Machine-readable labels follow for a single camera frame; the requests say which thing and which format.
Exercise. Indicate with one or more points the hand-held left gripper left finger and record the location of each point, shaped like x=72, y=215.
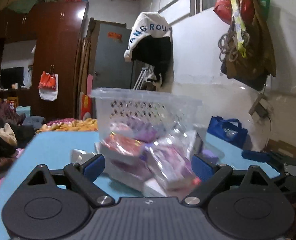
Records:
x=94, y=166

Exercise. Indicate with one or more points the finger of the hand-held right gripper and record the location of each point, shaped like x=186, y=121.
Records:
x=255, y=156
x=295, y=183

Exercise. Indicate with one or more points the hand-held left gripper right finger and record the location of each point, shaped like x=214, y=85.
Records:
x=202, y=167

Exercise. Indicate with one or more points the white box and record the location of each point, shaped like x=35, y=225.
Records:
x=151, y=187
x=79, y=156

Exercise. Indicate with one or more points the pink-purple packet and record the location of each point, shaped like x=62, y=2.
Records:
x=172, y=165

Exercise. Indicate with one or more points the red-orange packet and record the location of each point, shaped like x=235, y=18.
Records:
x=123, y=145

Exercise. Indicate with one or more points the purple packet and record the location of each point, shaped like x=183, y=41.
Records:
x=133, y=170
x=143, y=130

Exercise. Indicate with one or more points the clear plastic basket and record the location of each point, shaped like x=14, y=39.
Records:
x=138, y=97

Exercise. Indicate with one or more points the cardboard piece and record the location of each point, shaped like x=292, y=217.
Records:
x=287, y=150

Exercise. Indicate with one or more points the blue tote bag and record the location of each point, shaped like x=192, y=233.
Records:
x=217, y=130

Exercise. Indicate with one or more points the yellow blanket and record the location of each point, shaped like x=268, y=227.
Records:
x=70, y=126

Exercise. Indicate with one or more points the red gift bag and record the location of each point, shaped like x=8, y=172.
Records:
x=86, y=106

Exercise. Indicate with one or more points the pink board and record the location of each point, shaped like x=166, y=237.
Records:
x=90, y=85

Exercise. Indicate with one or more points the brown hanging bag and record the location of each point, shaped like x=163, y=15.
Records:
x=252, y=62

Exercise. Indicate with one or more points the red and white plastic bag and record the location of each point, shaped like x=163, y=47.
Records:
x=48, y=82

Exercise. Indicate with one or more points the dark clothes pile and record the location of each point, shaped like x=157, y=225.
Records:
x=3, y=135

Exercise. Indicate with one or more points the wooden boards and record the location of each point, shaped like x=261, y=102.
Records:
x=81, y=67

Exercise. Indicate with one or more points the metal crutches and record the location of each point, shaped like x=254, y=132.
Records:
x=141, y=77

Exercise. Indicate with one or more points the grey door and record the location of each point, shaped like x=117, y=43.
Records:
x=110, y=62

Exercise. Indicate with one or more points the dark red wooden wardrobe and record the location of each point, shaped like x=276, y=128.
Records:
x=63, y=55

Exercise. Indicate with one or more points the black television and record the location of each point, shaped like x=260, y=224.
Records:
x=12, y=77

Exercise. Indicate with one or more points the green hanging bag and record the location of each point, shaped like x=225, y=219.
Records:
x=264, y=5

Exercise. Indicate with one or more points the red hanging bag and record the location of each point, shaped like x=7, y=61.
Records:
x=222, y=7

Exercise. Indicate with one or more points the white and black hoodie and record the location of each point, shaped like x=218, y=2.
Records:
x=150, y=22

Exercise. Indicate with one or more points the green cloth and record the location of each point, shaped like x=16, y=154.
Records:
x=30, y=3

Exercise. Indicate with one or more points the wall power adapter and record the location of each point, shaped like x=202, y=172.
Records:
x=261, y=110

